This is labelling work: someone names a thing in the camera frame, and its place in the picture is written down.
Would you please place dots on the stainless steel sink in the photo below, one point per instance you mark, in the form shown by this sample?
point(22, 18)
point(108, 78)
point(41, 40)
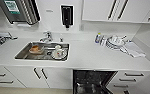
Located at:
point(22, 53)

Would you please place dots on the orange bowl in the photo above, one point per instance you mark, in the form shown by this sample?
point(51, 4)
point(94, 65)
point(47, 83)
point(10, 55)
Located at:
point(36, 49)

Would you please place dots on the white three-door wall cabinet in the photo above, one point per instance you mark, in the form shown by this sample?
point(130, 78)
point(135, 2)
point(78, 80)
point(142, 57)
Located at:
point(121, 10)

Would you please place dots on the black soap dispenser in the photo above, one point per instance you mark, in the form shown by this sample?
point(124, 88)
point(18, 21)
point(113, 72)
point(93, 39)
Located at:
point(66, 15)

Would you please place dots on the paper towel dispenser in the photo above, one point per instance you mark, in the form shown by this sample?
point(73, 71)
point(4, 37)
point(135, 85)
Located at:
point(19, 10)

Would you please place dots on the stack of white plates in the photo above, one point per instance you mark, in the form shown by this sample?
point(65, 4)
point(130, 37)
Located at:
point(116, 42)

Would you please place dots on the chrome faucet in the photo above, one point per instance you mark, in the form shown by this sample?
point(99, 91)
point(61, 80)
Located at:
point(47, 36)

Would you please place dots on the white cup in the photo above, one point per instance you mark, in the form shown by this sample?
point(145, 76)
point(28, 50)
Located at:
point(59, 52)

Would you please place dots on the white two-door sink cabinet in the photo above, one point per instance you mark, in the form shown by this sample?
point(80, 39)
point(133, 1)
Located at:
point(41, 77)

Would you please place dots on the white wall outlet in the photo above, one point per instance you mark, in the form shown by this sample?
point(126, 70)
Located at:
point(82, 27)

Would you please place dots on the chrome sink knob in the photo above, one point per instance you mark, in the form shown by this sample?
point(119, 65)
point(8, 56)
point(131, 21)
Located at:
point(61, 38)

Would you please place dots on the small white bottle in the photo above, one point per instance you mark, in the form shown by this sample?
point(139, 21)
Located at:
point(103, 40)

